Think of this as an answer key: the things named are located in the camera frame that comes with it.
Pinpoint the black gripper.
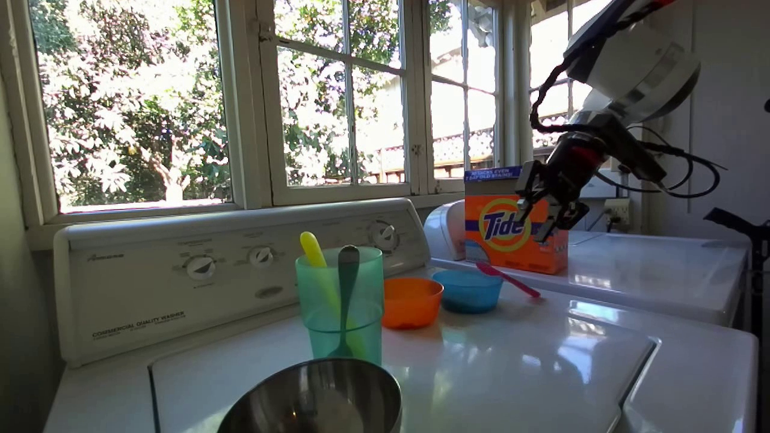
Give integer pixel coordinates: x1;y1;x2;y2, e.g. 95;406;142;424
514;131;608;246

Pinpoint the pink plastic spoon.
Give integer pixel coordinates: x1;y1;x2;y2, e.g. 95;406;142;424
474;257;545;305

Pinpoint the blue plastic bowl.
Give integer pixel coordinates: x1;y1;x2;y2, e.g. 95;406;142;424
430;268;507;318

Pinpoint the orange plastic bowl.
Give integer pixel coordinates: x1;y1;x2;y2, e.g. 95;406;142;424
380;274;447;332

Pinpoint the grey metal spoon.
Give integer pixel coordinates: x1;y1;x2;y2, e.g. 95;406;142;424
335;243;362;360

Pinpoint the yellow plastic spoon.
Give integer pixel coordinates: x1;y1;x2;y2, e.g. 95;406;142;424
297;228;344;322

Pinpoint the stainless steel bowl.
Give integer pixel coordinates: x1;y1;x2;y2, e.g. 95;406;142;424
213;356;407;433

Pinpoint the pink cardboard box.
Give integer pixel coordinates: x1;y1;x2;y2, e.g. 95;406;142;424
462;164;569;277

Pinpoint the white dryer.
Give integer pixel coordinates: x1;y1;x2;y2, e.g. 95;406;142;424
420;198;752;327

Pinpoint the black tripod stand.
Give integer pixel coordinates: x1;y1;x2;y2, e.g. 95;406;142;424
702;93;770;344

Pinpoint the teal translucent plastic cup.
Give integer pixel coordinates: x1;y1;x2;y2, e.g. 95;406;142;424
294;246;387;369

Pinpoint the white washing machine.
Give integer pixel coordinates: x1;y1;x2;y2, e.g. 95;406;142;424
44;198;759;433

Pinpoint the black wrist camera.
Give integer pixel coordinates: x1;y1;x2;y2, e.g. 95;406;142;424
596;112;668;187

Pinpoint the white window frame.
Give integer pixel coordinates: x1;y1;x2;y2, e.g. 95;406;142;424
0;0;620;249

